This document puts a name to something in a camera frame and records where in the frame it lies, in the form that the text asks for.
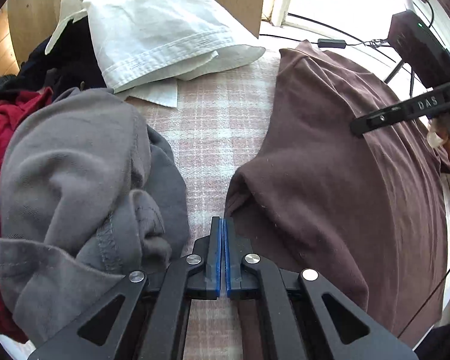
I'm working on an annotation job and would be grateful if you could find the brown fleece garment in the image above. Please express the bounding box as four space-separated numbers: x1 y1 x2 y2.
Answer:
225 41 449 346

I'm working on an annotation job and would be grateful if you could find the person right hand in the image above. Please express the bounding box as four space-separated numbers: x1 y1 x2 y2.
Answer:
427 119 450 163

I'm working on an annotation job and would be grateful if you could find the grey garment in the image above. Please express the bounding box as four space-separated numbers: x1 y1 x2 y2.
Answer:
0 88 189 345

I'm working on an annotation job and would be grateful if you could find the plaid pink bed sheet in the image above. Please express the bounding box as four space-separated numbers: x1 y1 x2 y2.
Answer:
128 49 280 359

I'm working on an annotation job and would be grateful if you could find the black garment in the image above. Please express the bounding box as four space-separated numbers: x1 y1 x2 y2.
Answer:
0 17 106 102

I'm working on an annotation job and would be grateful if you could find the white cotton garment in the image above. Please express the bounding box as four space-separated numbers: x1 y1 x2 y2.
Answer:
45 0 265 108

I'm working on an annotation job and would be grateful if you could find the black camera box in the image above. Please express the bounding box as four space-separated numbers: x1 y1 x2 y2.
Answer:
387 10 450 89

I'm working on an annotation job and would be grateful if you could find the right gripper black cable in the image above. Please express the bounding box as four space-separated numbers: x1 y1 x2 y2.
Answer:
396 0 450 339

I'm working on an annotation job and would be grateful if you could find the black cable with inline remote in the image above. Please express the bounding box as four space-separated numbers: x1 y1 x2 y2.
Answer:
258 12 398 63

